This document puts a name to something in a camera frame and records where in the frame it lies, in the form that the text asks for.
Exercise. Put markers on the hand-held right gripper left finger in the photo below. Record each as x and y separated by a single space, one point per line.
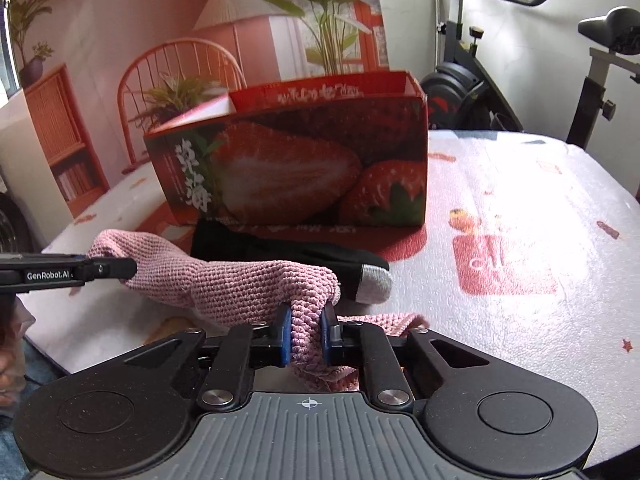
285 335

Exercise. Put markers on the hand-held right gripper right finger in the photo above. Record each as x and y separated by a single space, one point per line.
329 335

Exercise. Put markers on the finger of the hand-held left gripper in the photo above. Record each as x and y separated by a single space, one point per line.
112 267

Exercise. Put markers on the pink knitted glove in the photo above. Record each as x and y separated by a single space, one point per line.
225 285

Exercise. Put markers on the black glove with grey fingertip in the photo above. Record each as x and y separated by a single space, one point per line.
280 255

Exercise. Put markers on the red strawberry cardboard box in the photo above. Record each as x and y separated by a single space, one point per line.
300 160

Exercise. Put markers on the person's left hand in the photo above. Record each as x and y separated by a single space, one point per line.
10 360

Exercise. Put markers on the blue jeans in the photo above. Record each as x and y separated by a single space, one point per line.
15 450

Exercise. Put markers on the black exercise bike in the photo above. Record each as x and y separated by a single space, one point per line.
460 90

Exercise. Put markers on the printed room wall backdrop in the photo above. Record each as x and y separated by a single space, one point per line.
150 25

